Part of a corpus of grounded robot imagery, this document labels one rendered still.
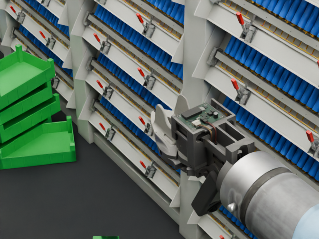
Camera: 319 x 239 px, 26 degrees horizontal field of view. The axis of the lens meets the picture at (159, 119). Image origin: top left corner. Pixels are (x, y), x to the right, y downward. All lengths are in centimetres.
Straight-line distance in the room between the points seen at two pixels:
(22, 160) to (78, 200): 30
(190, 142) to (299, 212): 19
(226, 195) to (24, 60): 212
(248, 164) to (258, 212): 7
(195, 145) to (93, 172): 179
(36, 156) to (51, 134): 20
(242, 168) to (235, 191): 3
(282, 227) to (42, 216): 179
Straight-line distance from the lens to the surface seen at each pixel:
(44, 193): 262
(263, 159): 87
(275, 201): 82
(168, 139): 99
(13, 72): 285
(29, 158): 272
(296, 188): 83
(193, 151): 91
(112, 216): 250
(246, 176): 85
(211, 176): 92
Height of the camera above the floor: 176
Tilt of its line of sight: 37 degrees down
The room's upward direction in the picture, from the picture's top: straight up
